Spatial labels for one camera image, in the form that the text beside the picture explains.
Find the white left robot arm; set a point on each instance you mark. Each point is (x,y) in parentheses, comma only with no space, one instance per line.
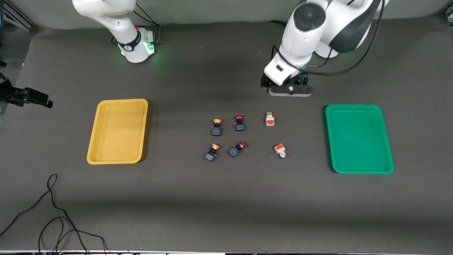
(304,39)

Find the green plastic tray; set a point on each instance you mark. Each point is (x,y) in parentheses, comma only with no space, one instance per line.
(357,141)

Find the yellow push button black body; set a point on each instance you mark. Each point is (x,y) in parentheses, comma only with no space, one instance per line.
(211,154)
(216,131)

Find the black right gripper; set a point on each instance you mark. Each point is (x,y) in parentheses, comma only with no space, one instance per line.
(19,96)

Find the yellow plastic tray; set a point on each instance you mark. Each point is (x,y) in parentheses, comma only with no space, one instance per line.
(116,134)

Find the white orange switch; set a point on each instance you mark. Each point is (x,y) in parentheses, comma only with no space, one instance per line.
(270,121)
(280,148)

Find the dark metal frame rail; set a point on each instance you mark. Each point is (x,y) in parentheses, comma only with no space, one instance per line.
(14,14)

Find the red push button black body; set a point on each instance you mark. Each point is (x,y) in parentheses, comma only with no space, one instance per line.
(234,151)
(239,126)

